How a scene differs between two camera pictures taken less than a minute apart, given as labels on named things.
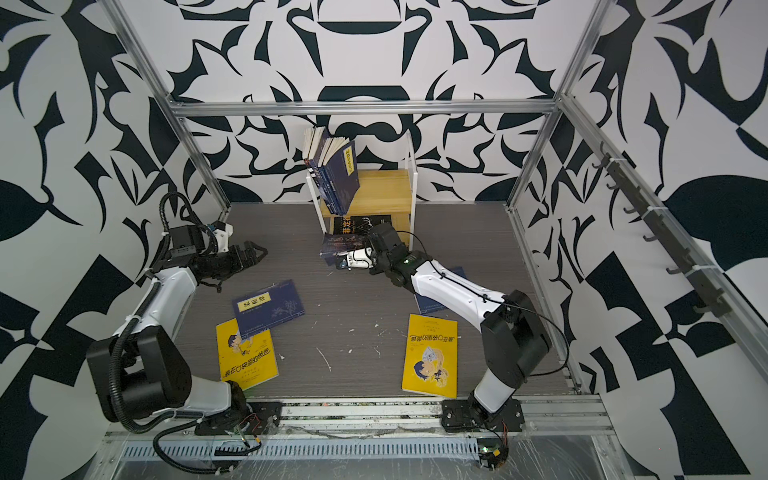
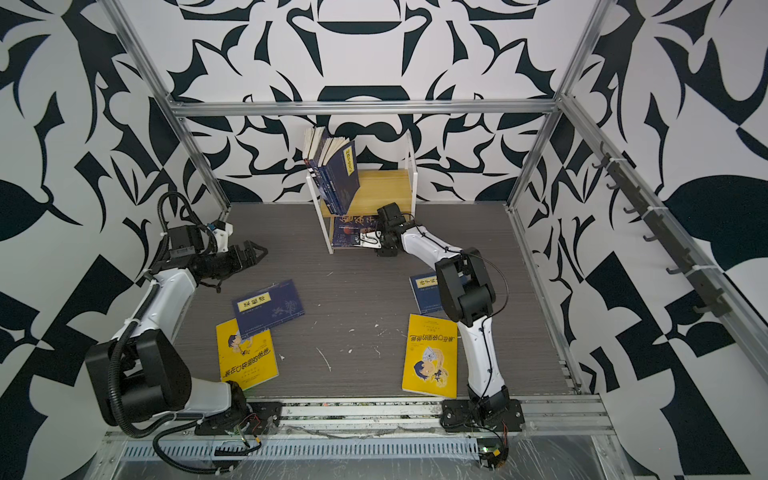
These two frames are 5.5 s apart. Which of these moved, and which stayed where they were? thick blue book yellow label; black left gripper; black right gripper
Moved: black right gripper
Stayed: thick blue book yellow label; black left gripper
